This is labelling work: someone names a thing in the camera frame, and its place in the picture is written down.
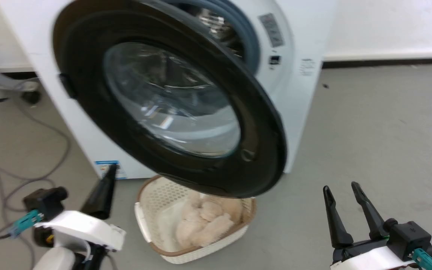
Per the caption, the grey rubber door gasket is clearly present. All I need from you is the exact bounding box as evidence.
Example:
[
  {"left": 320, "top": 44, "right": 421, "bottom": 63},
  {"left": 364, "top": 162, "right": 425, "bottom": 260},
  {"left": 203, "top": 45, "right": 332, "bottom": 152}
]
[{"left": 163, "top": 0, "right": 261, "bottom": 75}]

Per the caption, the grey label sticker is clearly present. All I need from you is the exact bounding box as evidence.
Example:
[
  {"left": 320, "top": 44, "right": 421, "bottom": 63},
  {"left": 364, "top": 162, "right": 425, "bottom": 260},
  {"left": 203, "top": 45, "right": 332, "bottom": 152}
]
[{"left": 258, "top": 13, "right": 285, "bottom": 48}]

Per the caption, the black round washing machine door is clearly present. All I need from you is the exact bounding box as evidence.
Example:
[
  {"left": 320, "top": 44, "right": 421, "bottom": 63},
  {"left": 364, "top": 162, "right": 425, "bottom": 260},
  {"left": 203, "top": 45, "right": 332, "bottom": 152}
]
[{"left": 52, "top": 0, "right": 288, "bottom": 199}]

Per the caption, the cream plastic laundry basket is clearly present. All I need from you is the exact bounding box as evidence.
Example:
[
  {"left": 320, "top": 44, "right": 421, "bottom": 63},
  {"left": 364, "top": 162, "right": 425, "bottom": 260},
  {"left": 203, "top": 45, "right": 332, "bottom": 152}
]
[{"left": 134, "top": 174, "right": 257, "bottom": 264}]

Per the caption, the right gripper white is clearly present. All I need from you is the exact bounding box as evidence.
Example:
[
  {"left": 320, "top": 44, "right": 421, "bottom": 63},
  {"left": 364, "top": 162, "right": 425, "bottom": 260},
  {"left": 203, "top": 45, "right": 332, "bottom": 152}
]
[{"left": 322, "top": 181, "right": 418, "bottom": 270}]

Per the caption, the white front-load washing machine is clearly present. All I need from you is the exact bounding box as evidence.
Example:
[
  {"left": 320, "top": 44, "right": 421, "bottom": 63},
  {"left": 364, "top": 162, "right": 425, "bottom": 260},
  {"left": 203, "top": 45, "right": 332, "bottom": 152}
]
[{"left": 0, "top": 0, "right": 338, "bottom": 180}]

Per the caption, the left teal cable connector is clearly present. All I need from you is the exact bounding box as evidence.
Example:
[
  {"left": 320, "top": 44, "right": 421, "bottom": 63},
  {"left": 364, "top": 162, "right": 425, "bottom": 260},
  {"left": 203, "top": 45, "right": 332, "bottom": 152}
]
[{"left": 8, "top": 209, "right": 45, "bottom": 239}]

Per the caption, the teal cable connector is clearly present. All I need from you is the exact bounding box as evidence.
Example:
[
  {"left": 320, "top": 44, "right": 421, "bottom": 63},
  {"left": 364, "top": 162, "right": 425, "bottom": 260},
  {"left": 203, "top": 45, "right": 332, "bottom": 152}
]
[
  {"left": 411, "top": 248, "right": 432, "bottom": 270},
  {"left": 8, "top": 209, "right": 45, "bottom": 239}
]

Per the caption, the black cart wheel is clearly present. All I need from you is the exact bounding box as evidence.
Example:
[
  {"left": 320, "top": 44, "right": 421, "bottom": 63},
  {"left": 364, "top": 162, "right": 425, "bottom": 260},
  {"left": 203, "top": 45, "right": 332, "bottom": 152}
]
[{"left": 21, "top": 90, "right": 42, "bottom": 105}]

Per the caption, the right teal cable connector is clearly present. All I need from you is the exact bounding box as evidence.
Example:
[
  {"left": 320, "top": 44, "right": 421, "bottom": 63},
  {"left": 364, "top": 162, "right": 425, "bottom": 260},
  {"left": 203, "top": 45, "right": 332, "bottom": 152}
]
[{"left": 411, "top": 248, "right": 432, "bottom": 270}]

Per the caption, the steel washing machine drum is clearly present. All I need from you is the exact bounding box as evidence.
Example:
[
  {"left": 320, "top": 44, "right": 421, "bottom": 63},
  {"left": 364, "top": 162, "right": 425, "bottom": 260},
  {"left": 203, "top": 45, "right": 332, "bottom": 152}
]
[{"left": 195, "top": 7, "right": 245, "bottom": 57}]

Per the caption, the small printed text sticker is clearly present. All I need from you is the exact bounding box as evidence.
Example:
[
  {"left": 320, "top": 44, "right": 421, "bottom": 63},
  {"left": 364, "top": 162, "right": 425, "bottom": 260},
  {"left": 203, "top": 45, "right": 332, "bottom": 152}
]
[{"left": 300, "top": 58, "right": 316, "bottom": 76}]

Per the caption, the beige plush toy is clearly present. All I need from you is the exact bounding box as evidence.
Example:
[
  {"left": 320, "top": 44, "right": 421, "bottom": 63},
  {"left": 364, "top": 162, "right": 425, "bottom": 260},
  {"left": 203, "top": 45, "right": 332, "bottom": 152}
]
[{"left": 175, "top": 191, "right": 244, "bottom": 249}]

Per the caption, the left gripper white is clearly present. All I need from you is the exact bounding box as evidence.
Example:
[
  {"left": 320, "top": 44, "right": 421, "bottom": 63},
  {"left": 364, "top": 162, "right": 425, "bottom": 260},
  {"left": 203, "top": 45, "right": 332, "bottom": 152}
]
[{"left": 35, "top": 163, "right": 127, "bottom": 252}]

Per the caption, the white cloth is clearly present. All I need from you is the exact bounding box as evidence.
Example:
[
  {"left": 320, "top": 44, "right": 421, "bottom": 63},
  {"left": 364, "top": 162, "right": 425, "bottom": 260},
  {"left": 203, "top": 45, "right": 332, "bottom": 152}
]
[{"left": 157, "top": 207, "right": 187, "bottom": 252}]

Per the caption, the blue energy label sticker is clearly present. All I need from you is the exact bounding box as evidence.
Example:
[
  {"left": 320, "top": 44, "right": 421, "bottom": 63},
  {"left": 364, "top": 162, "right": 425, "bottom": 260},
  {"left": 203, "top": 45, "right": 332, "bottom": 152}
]
[{"left": 94, "top": 160, "right": 127, "bottom": 180}]

